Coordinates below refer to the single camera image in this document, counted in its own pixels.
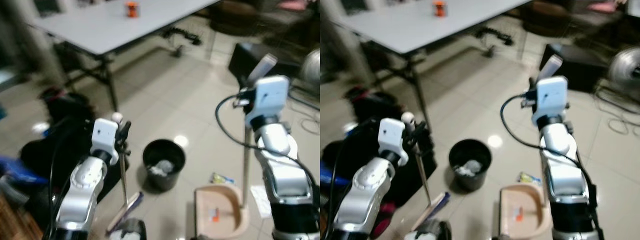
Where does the broom with thin handle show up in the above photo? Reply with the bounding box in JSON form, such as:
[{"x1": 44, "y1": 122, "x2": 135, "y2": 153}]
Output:
[
  {"x1": 402, "y1": 112, "x2": 451, "y2": 233},
  {"x1": 105, "y1": 112, "x2": 145, "y2": 237}
]

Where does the beige dustpan with long handle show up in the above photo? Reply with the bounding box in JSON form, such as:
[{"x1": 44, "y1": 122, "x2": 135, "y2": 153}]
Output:
[
  {"x1": 499, "y1": 54, "x2": 564, "y2": 239},
  {"x1": 193, "y1": 53, "x2": 279, "y2": 239}
]

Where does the silver floor fan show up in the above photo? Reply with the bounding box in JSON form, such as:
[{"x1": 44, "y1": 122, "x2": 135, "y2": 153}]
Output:
[
  {"x1": 607, "y1": 46, "x2": 640, "y2": 95},
  {"x1": 301, "y1": 48, "x2": 321, "y2": 90}
]

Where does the black box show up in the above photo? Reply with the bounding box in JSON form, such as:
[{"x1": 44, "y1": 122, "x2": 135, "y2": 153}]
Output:
[
  {"x1": 228, "y1": 43, "x2": 304, "y2": 83},
  {"x1": 538, "y1": 43, "x2": 620, "y2": 94}
]

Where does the crumpled grey paper trash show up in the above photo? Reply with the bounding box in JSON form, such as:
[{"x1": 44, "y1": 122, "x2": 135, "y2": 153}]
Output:
[
  {"x1": 456, "y1": 159, "x2": 482, "y2": 178},
  {"x1": 148, "y1": 159, "x2": 174, "y2": 177}
]

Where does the black round trash bin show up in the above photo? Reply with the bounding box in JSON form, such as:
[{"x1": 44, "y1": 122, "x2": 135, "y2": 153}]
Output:
[
  {"x1": 448, "y1": 139, "x2": 494, "y2": 192},
  {"x1": 142, "y1": 139, "x2": 187, "y2": 192}
]

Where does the black bag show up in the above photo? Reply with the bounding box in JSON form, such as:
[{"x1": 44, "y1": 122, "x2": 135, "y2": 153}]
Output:
[
  {"x1": 321, "y1": 86, "x2": 437, "y2": 202},
  {"x1": 19, "y1": 87, "x2": 127, "y2": 206}
]

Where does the yellow snack wrapper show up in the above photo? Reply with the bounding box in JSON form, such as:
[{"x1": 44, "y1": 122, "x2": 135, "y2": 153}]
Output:
[
  {"x1": 209, "y1": 172, "x2": 235, "y2": 185},
  {"x1": 517, "y1": 172, "x2": 543, "y2": 185}
]

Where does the robot leg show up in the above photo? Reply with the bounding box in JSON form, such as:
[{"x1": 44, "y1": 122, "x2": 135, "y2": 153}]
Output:
[
  {"x1": 109, "y1": 218, "x2": 147, "y2": 240},
  {"x1": 411, "y1": 219, "x2": 454, "y2": 240}
]

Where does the blue object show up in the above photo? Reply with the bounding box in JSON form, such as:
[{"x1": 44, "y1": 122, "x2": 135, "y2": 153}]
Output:
[
  {"x1": 320, "y1": 162, "x2": 348, "y2": 190},
  {"x1": 0, "y1": 154, "x2": 47, "y2": 187}
]

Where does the white folding table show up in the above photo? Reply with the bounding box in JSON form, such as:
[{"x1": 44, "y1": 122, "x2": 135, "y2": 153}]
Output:
[
  {"x1": 29, "y1": 0, "x2": 222, "y2": 113},
  {"x1": 339, "y1": 0, "x2": 534, "y2": 132}
]

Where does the white paper sheet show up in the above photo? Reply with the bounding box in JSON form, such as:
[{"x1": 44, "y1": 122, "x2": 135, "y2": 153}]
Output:
[{"x1": 249, "y1": 185, "x2": 274, "y2": 220}]

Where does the pink object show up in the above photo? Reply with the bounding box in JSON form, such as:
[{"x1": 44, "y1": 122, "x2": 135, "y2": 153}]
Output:
[
  {"x1": 587, "y1": 0, "x2": 620, "y2": 13},
  {"x1": 277, "y1": 0, "x2": 307, "y2": 11}
]

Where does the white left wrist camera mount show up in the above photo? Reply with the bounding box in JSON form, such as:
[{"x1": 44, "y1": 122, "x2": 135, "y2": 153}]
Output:
[
  {"x1": 90, "y1": 118, "x2": 120, "y2": 166},
  {"x1": 377, "y1": 118, "x2": 406, "y2": 167}
]

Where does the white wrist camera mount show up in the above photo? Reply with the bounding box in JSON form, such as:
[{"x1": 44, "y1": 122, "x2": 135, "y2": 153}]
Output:
[
  {"x1": 531, "y1": 76, "x2": 569, "y2": 127},
  {"x1": 90, "y1": 118, "x2": 120, "y2": 166},
  {"x1": 377, "y1": 118, "x2": 406, "y2": 167},
  {"x1": 244, "y1": 75, "x2": 290, "y2": 127}
]

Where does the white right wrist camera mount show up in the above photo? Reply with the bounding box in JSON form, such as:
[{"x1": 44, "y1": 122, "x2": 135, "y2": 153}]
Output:
[
  {"x1": 531, "y1": 76, "x2": 569, "y2": 127},
  {"x1": 244, "y1": 75, "x2": 290, "y2": 127}
]

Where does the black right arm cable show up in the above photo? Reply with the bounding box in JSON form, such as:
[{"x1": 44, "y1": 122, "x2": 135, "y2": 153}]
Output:
[
  {"x1": 500, "y1": 94, "x2": 599, "y2": 240},
  {"x1": 215, "y1": 94, "x2": 321, "y2": 196}
]

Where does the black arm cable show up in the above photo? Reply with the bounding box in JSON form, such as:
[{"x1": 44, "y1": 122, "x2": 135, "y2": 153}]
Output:
[
  {"x1": 324, "y1": 119, "x2": 382, "y2": 239},
  {"x1": 215, "y1": 94, "x2": 321, "y2": 196},
  {"x1": 46, "y1": 119, "x2": 97, "y2": 239},
  {"x1": 500, "y1": 94, "x2": 599, "y2": 240}
]

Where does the thin floor cable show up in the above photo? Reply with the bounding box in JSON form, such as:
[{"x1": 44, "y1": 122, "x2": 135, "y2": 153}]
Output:
[
  {"x1": 287, "y1": 92, "x2": 321, "y2": 137},
  {"x1": 594, "y1": 89, "x2": 640, "y2": 137}
]

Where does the black power strip with cable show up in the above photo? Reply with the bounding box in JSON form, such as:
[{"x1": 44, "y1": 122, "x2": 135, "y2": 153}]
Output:
[
  {"x1": 474, "y1": 27, "x2": 515, "y2": 47},
  {"x1": 161, "y1": 27, "x2": 204, "y2": 47}
]

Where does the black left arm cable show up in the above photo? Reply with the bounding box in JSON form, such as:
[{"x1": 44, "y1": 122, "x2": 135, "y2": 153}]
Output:
[
  {"x1": 324, "y1": 119, "x2": 382, "y2": 239},
  {"x1": 46, "y1": 119, "x2": 97, "y2": 239}
]

